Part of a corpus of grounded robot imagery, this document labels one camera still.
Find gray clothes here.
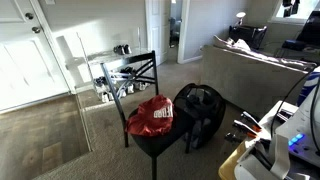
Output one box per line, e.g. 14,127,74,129
185,94,215,149

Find black metal chair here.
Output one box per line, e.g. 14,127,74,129
100,50,198,180

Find red printed shirt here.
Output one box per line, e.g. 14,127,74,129
125,94,175,137

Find white strap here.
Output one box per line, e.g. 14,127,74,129
269,133,292,180

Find orange handled clamp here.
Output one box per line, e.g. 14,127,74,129
232,119,258,139
240,110,263,133

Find small black box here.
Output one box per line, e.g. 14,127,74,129
282,39,306,52

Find wire shoe rack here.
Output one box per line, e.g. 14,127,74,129
77,28,158,104

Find white panelled front door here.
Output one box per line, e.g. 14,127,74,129
0,0,72,113

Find black mesh laundry basket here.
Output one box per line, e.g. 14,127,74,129
173,83,227,150

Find blue white container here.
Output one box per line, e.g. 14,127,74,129
297,66,320,108

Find black cable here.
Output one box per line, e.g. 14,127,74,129
309,76,320,157
270,68,318,138

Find dark sneaker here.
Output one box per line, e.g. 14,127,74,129
94,76,108,89
119,66,136,75

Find white interior door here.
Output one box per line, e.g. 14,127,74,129
145,0,172,66

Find beige couch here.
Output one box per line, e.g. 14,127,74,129
199,34,318,118

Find yellow bin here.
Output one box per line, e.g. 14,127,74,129
218,139,248,180

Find white desk lamp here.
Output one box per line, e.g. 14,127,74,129
234,11,247,27

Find black fabric armchair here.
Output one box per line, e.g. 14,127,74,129
228,25,268,51

